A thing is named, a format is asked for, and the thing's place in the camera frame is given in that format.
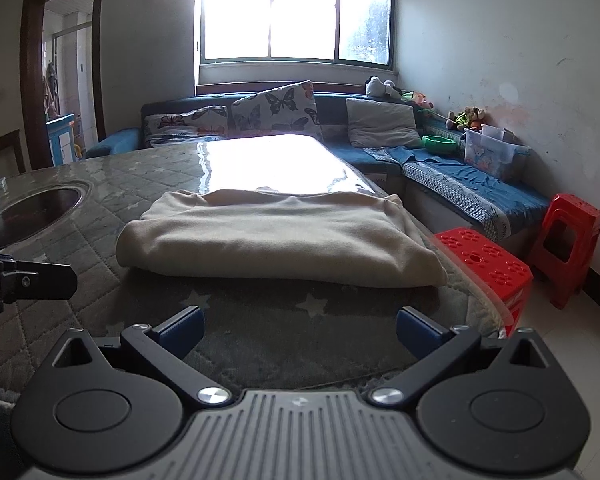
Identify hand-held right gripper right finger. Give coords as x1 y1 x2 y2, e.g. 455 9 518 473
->
370 306 548 406

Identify round metal hot pot inset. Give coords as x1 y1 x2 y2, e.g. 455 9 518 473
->
0 181 92 252

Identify blue cabinet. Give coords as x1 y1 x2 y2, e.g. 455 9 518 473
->
46 114 77 167

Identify blue sofa cover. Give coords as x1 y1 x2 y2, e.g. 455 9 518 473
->
362 146 552 243

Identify window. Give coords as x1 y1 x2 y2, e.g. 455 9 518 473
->
196 0 397 68

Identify wooden chair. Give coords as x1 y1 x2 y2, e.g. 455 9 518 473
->
0 129 27 177

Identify colourful plush toy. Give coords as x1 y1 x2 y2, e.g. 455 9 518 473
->
402 91 435 111

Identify beige sweater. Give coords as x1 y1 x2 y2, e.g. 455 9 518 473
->
116 189 449 289

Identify low red plastic stool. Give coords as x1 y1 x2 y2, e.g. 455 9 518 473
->
432 227 534 338

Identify large butterfly print cushion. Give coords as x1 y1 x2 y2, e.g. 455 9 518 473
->
230 80 326 142

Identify hanging clothes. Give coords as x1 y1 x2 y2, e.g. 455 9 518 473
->
44 62 61 116

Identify blue sofa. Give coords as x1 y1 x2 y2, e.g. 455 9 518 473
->
85 92 553 261

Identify grey quilted star table cover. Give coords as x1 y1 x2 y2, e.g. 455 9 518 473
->
0 134 518 401

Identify white plush toy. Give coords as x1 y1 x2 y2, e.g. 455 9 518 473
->
365 76 406 101

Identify tall red plastic stool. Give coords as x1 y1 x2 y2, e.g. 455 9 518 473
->
528 193 600 310

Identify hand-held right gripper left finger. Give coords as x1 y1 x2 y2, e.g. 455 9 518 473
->
52 305 232 406

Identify grey cushion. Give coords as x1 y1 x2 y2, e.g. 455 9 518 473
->
346 98 423 149

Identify dark wooden door frame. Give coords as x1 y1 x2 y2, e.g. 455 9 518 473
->
20 0 107 171

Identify brown plush toys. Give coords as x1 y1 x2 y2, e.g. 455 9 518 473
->
445 106 487 133

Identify green bowl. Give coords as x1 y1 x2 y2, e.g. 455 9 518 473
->
421 135 458 156

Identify clear plastic storage box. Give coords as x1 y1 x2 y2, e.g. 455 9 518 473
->
462 124 531 182

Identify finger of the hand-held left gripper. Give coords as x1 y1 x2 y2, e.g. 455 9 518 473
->
0 249 78 314

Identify small butterfly print cushion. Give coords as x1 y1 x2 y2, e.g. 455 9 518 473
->
144 105 229 148

